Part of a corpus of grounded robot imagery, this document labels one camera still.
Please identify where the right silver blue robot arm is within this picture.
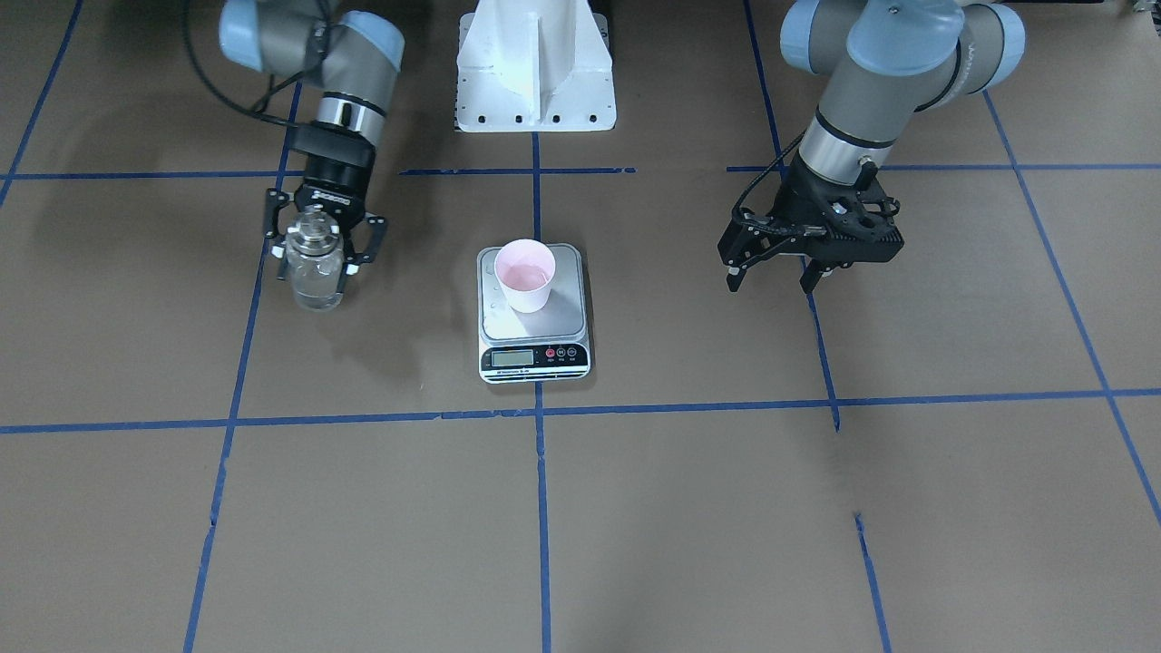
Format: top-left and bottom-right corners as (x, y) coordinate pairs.
(219, 1), (404, 313)

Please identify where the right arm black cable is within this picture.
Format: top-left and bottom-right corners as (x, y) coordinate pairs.
(181, 0), (337, 128)

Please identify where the pink plastic cup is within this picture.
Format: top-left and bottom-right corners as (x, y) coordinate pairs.
(493, 239), (557, 314)

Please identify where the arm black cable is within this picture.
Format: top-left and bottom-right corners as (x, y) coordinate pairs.
(733, 134), (806, 234)
(181, 0), (337, 128)

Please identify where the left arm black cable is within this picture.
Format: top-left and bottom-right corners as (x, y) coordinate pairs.
(733, 134), (806, 234)

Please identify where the silver digital kitchen scale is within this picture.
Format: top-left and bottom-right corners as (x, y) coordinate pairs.
(476, 241), (592, 385)

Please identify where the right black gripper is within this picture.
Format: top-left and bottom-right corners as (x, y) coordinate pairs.
(264, 123), (388, 293)

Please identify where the clear glass sauce bottle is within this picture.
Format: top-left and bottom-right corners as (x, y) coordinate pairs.
(284, 204), (345, 313)

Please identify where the white camera mast with base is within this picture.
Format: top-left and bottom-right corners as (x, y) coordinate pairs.
(454, 1), (618, 132)

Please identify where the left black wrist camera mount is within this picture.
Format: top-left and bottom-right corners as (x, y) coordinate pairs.
(807, 179), (906, 266)

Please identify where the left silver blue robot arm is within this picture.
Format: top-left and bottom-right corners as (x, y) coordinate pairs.
(717, 1), (1027, 293)

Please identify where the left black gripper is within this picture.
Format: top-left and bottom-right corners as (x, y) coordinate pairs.
(717, 162), (863, 293)

